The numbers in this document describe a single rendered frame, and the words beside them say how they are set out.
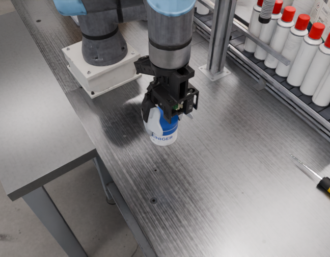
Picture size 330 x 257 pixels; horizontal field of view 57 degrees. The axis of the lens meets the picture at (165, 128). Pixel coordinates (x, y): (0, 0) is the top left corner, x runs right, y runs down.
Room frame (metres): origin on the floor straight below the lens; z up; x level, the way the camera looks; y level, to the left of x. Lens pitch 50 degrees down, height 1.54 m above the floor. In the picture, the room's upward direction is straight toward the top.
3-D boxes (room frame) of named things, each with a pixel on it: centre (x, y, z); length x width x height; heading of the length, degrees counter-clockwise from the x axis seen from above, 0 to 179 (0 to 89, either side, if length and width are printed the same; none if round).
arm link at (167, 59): (0.45, -0.01, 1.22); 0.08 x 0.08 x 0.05
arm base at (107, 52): (0.85, 0.20, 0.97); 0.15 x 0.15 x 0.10
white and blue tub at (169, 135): (0.47, 0.00, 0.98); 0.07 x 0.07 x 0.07
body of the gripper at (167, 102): (0.44, -0.01, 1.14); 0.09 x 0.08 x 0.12; 36
